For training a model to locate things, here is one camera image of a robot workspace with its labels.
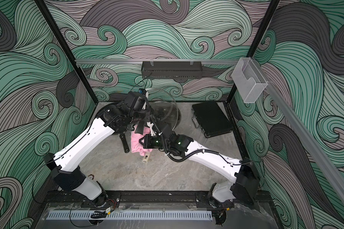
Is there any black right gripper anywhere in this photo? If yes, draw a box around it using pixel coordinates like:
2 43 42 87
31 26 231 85
140 134 172 149

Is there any pink cloth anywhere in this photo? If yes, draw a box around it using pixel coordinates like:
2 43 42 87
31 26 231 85
131 125 153 156

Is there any glass lid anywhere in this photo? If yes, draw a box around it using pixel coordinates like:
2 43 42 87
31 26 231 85
146 88 181 131

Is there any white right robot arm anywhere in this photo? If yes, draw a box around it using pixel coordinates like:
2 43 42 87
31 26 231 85
139 122 260 206

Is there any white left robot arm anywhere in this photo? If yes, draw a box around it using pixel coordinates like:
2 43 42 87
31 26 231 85
44 89 151 208

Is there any black frying pan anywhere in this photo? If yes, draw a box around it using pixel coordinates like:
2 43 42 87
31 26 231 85
103 104 130 153

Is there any black case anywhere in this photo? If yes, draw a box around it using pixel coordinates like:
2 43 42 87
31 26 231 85
192 101 233 138

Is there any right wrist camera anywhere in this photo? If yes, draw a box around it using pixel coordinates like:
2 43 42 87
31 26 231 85
147 122 156 136

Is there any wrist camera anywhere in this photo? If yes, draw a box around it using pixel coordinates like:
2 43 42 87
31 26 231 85
147 122 156 136
138 88 149 100

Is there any brown pan beige handle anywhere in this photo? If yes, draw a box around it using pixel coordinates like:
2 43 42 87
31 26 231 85
141 100 181 164

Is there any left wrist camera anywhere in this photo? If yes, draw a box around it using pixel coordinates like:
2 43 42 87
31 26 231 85
138 88 149 100

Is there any black wall shelf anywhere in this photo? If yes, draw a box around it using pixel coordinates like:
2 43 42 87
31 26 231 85
141 61 203 79

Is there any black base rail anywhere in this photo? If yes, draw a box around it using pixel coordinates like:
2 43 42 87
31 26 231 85
45 190 235 209

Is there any aluminium back rail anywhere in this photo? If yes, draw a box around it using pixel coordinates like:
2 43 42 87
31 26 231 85
75 58 240 66

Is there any aluminium rail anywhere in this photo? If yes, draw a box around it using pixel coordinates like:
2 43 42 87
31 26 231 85
253 60 344 205
75 58 240 66

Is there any clear wall bin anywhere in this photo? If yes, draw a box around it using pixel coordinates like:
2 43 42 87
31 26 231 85
231 57 268 104

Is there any white cable duct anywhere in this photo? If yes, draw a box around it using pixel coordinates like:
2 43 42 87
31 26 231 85
46 210 213 221

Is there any aluminium right rail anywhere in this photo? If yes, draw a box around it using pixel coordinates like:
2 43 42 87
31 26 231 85
253 60 344 205

